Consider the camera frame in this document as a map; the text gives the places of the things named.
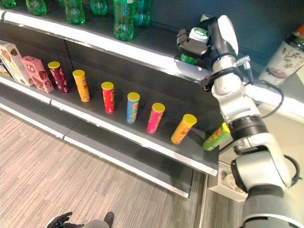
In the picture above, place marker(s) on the pink chips can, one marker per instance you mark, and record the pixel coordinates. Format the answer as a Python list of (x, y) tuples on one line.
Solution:
[(154, 120)]

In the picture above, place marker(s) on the blue chips can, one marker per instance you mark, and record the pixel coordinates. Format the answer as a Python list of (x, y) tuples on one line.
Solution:
[(132, 109)]

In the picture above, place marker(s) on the green chips can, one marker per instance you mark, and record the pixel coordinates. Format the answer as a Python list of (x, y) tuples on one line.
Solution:
[(216, 139)]

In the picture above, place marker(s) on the pink snack box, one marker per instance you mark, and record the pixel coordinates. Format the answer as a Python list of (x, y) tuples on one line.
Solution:
[(38, 74)]

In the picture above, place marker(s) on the green plastic soda bottle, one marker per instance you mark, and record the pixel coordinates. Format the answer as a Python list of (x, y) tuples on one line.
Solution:
[(74, 13), (7, 2), (142, 14), (99, 8), (36, 7), (123, 21)]

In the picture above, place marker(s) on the red chips can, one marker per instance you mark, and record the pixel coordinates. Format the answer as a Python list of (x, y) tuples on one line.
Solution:
[(108, 98)]

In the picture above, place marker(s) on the green bottle white label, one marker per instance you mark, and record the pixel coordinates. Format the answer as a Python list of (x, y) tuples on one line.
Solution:
[(199, 34)]

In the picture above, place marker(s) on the blue white snack box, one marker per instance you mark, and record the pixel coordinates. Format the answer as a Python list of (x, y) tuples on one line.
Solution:
[(4, 70)]

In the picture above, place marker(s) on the beige snack box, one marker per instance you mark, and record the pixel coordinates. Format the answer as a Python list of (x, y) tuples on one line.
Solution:
[(14, 64)]

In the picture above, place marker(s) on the white floor socket box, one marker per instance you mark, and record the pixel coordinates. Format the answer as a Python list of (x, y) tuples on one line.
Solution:
[(229, 179)]

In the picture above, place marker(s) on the maroon chips can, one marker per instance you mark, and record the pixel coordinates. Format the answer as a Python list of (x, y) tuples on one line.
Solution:
[(59, 78)]

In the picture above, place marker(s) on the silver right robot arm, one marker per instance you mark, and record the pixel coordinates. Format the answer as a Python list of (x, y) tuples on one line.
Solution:
[(237, 102)]

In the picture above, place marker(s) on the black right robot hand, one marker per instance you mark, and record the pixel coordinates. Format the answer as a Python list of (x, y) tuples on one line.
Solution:
[(228, 35)]

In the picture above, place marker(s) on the black shelf board white edge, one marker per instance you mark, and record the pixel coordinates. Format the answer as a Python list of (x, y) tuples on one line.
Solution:
[(102, 39), (118, 154), (142, 142)]

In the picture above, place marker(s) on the floral white container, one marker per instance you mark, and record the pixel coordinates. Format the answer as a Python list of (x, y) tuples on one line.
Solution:
[(281, 64)]

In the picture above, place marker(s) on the orange chips can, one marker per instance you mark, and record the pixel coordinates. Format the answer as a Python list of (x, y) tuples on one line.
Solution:
[(82, 86), (183, 130)]

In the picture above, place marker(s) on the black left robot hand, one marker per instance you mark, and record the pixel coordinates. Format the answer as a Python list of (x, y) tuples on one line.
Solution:
[(59, 222)]

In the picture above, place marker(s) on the grey robot body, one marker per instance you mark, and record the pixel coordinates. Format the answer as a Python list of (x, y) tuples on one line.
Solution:
[(97, 223)]

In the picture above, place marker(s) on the red capped clear bottle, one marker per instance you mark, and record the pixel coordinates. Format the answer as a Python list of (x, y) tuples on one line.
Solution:
[(298, 38)]

